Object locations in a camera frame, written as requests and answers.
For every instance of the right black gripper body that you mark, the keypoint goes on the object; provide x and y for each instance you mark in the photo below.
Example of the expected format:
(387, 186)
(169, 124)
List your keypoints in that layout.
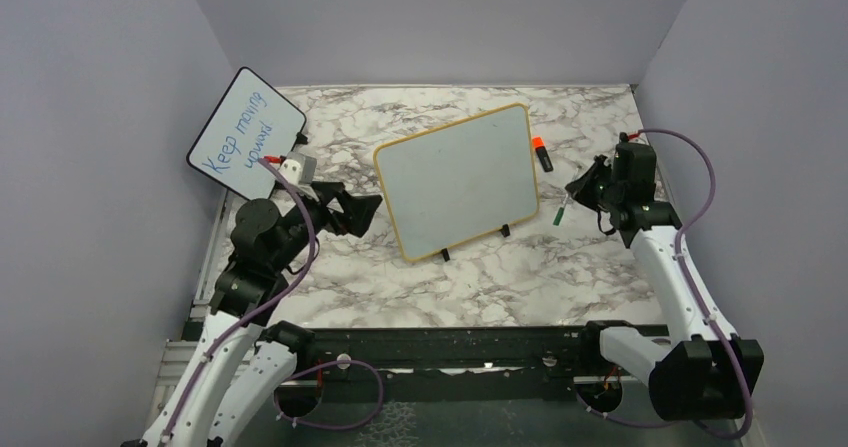
(617, 192)

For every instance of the green-capped whiteboard marker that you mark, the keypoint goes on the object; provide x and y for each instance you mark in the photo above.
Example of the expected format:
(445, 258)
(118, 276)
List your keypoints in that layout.
(561, 211)

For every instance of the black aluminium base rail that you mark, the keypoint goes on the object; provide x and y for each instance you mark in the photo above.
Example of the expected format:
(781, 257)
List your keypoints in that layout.
(404, 364)

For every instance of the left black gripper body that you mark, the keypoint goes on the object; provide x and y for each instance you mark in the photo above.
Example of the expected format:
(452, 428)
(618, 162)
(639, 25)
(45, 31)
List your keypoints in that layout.
(320, 217)

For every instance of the black-framed whiteboard with writing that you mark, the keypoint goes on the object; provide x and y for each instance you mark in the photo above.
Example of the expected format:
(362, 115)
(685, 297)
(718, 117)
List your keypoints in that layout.
(251, 121)

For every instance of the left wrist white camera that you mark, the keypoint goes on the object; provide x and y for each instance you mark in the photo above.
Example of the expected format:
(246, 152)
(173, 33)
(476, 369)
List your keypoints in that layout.
(298, 169)

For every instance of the yellow-framed whiteboard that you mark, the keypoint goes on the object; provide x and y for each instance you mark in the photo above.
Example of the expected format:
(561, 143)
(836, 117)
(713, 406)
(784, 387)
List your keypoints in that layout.
(449, 185)

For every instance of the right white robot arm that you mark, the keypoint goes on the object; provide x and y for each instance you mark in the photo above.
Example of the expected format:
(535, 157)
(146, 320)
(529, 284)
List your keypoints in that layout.
(706, 371)

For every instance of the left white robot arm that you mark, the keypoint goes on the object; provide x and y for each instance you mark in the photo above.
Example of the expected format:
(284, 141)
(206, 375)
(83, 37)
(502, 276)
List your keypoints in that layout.
(238, 311)

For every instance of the orange-capped black highlighter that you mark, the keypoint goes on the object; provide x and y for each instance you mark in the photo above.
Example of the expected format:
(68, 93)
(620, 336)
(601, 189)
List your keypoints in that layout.
(542, 154)

